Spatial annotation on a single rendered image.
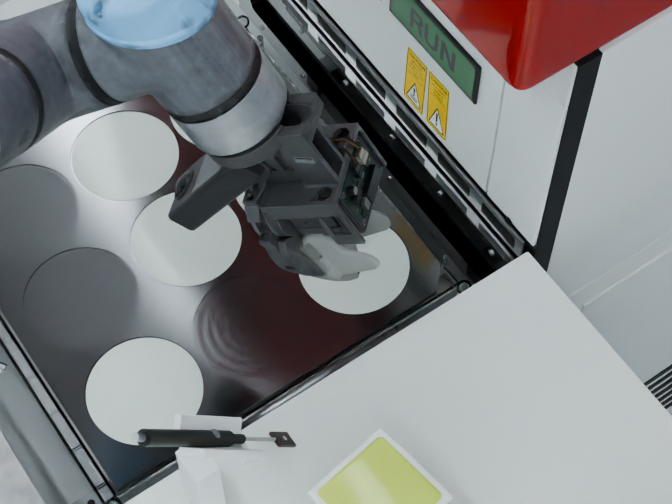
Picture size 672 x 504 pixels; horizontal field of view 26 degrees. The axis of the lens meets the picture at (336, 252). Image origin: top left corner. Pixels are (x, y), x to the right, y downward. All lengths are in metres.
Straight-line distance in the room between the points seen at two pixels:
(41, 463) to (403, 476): 0.39
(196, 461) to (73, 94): 0.28
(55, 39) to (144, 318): 0.40
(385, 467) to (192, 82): 0.32
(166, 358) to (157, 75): 0.39
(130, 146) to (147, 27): 0.49
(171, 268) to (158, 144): 0.13
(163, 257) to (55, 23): 0.41
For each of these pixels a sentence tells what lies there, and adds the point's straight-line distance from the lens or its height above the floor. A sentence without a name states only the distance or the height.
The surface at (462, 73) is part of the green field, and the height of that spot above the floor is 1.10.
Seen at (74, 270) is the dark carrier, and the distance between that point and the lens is 1.31.
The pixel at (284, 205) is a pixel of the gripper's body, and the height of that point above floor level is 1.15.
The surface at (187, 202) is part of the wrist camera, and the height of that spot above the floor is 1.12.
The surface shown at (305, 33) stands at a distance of 1.40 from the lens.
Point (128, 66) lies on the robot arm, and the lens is 0.92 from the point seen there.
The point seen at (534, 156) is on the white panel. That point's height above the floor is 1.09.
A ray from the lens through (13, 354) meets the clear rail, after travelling 1.28.
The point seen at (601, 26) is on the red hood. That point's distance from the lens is 1.00.
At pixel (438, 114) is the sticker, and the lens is 1.25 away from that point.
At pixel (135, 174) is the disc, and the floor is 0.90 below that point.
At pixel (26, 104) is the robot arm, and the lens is 0.90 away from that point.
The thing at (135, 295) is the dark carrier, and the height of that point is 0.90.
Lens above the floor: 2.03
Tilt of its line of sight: 60 degrees down
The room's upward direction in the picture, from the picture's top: straight up
